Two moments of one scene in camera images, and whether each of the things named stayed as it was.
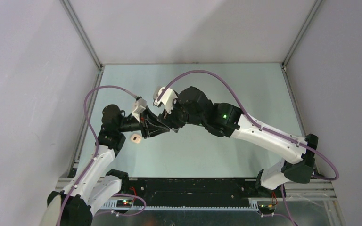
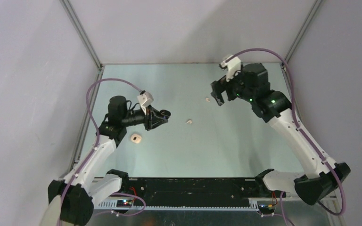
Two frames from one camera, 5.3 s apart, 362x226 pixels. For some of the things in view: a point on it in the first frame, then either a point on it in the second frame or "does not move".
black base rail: x=191 y=189 does not move
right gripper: x=168 y=119 → x=220 y=85
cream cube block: x=136 y=138 does not move
